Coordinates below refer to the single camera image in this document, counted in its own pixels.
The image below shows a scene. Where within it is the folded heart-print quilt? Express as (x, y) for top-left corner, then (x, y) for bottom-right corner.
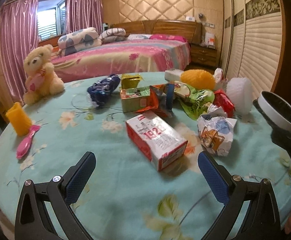
(58, 27), (102, 56)

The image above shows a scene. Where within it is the orange plastic cup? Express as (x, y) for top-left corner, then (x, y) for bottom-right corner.
(6, 102), (32, 137)

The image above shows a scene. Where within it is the blue snack wrapper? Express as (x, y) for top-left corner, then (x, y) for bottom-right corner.
(87, 74), (121, 108)

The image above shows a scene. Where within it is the small red white wrapper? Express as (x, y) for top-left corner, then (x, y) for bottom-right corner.
(213, 68), (228, 85)

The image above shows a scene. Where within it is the left pink curtain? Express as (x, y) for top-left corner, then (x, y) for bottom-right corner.
(0, 0), (39, 101)

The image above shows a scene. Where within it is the yellow-green snack packet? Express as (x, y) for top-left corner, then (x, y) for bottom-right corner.
(121, 74), (143, 89)

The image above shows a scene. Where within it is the orange foam fruit net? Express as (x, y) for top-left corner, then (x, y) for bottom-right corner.
(180, 69), (215, 90)

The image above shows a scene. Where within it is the white pillow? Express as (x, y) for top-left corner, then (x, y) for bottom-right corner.
(127, 34), (151, 41)

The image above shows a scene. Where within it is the red white milk carton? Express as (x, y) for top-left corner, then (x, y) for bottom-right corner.
(126, 111), (188, 171)

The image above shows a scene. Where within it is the bed with pink sheet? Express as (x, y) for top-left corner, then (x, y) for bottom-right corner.
(52, 39), (191, 82)

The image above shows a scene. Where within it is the cream teddy bear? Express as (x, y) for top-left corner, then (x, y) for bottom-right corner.
(23, 44), (65, 105)

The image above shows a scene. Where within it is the pink pillow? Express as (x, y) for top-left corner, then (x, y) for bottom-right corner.
(149, 34), (187, 43)

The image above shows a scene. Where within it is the white orange bag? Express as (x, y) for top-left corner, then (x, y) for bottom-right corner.
(204, 32), (215, 49)

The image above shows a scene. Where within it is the white cartoon wrapper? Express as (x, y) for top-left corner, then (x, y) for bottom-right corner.
(197, 114), (237, 157)

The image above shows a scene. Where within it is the right pink curtain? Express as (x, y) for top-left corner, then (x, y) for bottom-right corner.
(66, 0), (103, 34)

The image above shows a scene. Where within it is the folded striped quilt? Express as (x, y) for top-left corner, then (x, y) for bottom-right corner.
(99, 28), (126, 44)

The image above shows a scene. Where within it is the white louvered wardrobe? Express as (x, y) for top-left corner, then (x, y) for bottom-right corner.
(220, 0), (282, 98)

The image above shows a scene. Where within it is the white foam fruit net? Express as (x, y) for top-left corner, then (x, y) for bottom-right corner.
(226, 77), (253, 115)

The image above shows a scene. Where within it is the pink plastic hairbrush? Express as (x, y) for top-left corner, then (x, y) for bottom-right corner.
(16, 125), (41, 160)

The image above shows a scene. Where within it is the orange snack wrapper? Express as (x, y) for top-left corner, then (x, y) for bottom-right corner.
(136, 83), (174, 118)

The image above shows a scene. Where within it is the green juice carton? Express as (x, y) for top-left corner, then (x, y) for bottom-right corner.
(120, 87), (150, 113)

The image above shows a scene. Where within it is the green coconut drink pouch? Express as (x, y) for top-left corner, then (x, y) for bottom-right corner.
(174, 81), (214, 120)

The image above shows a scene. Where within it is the window with blinds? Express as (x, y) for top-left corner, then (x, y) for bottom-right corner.
(37, 0), (66, 41)

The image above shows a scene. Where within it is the wooden nightstand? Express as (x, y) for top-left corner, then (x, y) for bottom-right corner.
(190, 44), (217, 68)

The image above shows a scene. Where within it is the pink curtain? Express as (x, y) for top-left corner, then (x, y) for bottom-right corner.
(66, 0), (103, 34)
(0, 0), (39, 101)

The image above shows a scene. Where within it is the white foam block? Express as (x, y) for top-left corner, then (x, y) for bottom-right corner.
(164, 69), (184, 82)

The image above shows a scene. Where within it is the wooden headboard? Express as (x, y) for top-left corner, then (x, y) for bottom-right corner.
(110, 20), (202, 44)

